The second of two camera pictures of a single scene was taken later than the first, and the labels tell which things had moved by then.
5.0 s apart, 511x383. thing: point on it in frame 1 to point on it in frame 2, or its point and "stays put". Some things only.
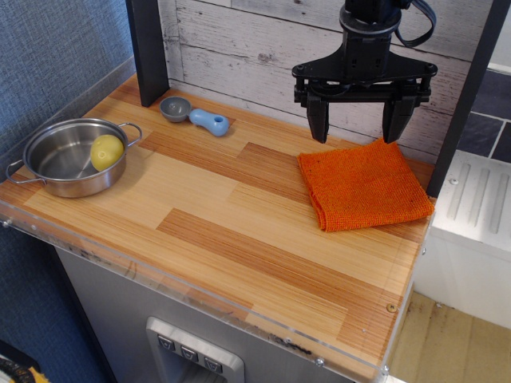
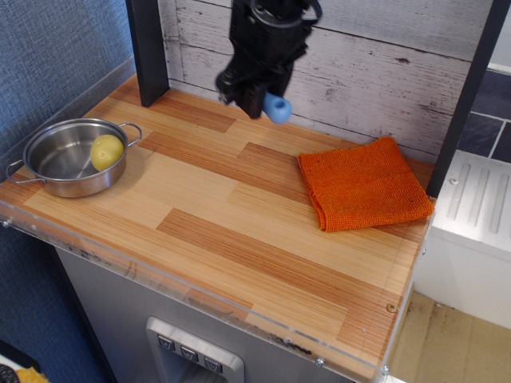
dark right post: [468, 92] stays put
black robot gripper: [364, 70] to [266, 37]
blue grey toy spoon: [176, 108] to [276, 107]
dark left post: [145, 33] stays put
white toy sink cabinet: [467, 255] stays put
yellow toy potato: [105, 152] stays put
